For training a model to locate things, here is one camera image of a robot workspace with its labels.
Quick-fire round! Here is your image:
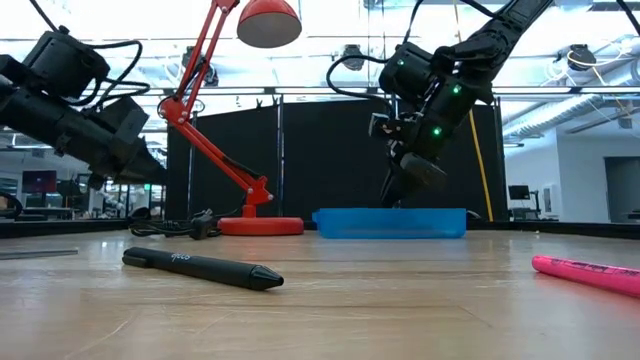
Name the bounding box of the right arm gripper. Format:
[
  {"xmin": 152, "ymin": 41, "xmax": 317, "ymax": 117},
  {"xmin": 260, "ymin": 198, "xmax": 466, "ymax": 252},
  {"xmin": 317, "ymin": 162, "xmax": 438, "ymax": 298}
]
[{"xmin": 369, "ymin": 110, "xmax": 451, "ymax": 209}]

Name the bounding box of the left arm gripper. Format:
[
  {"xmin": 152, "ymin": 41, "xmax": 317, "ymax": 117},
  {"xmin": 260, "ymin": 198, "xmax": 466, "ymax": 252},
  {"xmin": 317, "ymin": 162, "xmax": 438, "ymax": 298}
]
[{"xmin": 59, "ymin": 114, "xmax": 169, "ymax": 185}]

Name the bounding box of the black pen grey print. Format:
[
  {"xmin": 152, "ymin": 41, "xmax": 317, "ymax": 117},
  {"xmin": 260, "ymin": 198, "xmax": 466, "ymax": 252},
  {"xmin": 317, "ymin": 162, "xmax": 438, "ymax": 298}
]
[{"xmin": 121, "ymin": 246, "xmax": 285, "ymax": 292}]

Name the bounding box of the pink highlighter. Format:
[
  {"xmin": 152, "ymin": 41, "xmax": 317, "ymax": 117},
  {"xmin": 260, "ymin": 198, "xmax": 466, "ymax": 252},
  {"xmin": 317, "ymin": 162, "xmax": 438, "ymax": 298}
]
[{"xmin": 531, "ymin": 254, "xmax": 640, "ymax": 299}]

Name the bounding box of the blue plastic supply box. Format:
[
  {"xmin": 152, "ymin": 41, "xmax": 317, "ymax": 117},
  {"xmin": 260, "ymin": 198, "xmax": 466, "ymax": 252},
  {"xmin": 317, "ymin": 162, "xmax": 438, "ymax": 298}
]
[{"xmin": 312, "ymin": 207, "xmax": 468, "ymax": 240}]

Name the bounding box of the red desk lamp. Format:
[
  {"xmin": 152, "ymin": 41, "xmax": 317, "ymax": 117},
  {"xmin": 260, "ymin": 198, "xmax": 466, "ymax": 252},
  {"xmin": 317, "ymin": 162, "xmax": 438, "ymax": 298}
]
[{"xmin": 158, "ymin": 0, "xmax": 305, "ymax": 237}]

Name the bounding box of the black divider screen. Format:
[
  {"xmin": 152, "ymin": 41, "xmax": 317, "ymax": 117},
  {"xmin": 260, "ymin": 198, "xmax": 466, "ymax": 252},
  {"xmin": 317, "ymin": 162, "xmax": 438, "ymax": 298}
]
[{"xmin": 164, "ymin": 97, "xmax": 506, "ymax": 221}]

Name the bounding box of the monitor with red screen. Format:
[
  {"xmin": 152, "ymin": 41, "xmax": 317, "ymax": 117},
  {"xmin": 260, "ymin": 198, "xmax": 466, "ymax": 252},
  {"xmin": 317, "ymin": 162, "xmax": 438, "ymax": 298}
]
[{"xmin": 21, "ymin": 169, "xmax": 58, "ymax": 195}]

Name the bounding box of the black lamp power cord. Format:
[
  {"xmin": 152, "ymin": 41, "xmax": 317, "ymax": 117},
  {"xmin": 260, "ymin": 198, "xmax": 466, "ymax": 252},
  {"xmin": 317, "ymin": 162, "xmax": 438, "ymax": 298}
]
[{"xmin": 128, "ymin": 209, "xmax": 221, "ymax": 241}]

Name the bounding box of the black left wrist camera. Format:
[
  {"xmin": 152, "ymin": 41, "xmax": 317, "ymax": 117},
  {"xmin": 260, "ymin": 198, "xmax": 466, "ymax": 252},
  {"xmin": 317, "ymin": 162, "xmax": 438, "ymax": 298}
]
[{"xmin": 99, "ymin": 95, "xmax": 150, "ymax": 147}]

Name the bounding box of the yellow cable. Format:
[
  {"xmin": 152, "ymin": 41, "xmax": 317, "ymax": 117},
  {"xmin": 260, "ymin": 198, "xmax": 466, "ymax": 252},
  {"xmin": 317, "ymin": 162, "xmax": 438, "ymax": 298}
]
[{"xmin": 467, "ymin": 109, "xmax": 495, "ymax": 223}]

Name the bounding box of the black aluminium table frame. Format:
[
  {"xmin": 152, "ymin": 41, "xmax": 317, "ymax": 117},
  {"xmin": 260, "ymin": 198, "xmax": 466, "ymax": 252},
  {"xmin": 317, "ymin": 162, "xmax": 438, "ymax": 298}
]
[{"xmin": 0, "ymin": 218, "xmax": 640, "ymax": 240}]

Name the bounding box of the black ceiling camera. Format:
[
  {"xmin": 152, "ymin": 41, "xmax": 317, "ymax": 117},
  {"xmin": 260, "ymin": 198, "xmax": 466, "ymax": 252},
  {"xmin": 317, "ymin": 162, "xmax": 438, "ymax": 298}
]
[
  {"xmin": 567, "ymin": 43, "xmax": 597, "ymax": 71},
  {"xmin": 342, "ymin": 43, "xmax": 366, "ymax": 71}
]

